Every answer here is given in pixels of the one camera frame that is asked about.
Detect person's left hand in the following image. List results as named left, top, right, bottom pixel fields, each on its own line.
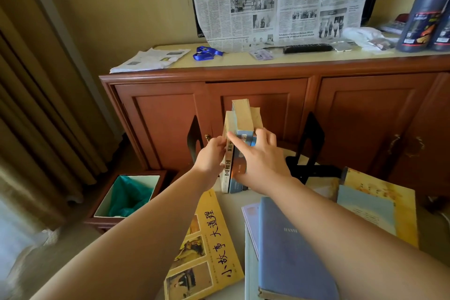
left=192, top=135, right=228, bottom=191

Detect person's right hand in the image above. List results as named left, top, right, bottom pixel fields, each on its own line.
left=226, top=127, right=293, bottom=195

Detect black metal bookend rack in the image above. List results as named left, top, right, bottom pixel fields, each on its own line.
left=186, top=112, right=342, bottom=185

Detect teal orange cover book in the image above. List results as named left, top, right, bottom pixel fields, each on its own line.
left=230, top=98, right=258, bottom=194

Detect yellow picture storybook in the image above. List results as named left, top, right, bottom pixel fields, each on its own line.
left=163, top=189, right=246, bottom=300

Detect lavender cover book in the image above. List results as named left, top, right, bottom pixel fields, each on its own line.
left=257, top=197, right=340, bottom=300

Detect small white blue book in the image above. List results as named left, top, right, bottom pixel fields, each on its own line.
left=336, top=184, right=397, bottom=237

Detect large white teal textbook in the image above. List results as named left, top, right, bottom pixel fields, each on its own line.
left=244, top=225, right=261, bottom=300

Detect person's right forearm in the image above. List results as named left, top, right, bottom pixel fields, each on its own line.
left=265, top=176, right=450, bottom=300

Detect person's left forearm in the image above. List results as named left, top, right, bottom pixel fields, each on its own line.
left=31, top=168, right=215, bottom=300

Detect round wooden table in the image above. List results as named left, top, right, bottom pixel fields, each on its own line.
left=210, top=148, right=345, bottom=300

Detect white paper sheets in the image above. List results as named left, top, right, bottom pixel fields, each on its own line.
left=305, top=176, right=342, bottom=202

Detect wooden sideboard cabinet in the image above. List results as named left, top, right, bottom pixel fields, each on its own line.
left=99, top=53, right=450, bottom=202

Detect green bin liner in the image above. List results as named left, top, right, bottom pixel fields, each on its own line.
left=95, top=175, right=161, bottom=218

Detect small lavender packet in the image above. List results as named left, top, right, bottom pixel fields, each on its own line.
left=248, top=48, right=274, bottom=61

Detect folded newspaper pile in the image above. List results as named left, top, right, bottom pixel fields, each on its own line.
left=109, top=47, right=191, bottom=75

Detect black remote control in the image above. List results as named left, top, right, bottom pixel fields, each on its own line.
left=283, top=43, right=334, bottom=54

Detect wooden trash bin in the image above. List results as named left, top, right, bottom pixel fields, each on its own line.
left=84, top=169, right=168, bottom=233

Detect white plastic bag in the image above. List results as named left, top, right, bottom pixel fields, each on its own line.
left=343, top=26, right=386, bottom=52

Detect small clear packet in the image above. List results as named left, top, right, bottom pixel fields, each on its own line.
left=367, top=37, right=396, bottom=52

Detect beige curtain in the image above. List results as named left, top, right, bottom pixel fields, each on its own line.
left=0, top=0, right=124, bottom=230

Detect grey blue flat booklet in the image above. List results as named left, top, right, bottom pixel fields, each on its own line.
left=381, top=21, right=407, bottom=35

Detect white sheer curtain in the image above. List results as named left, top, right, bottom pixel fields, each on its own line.
left=0, top=197, right=60, bottom=290

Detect dark blue red-capped bottle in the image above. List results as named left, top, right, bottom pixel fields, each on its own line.
left=396, top=0, right=450, bottom=53
left=430, top=4, right=450, bottom=52

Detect blue lanyard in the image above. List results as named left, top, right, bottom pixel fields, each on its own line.
left=192, top=45, right=225, bottom=62

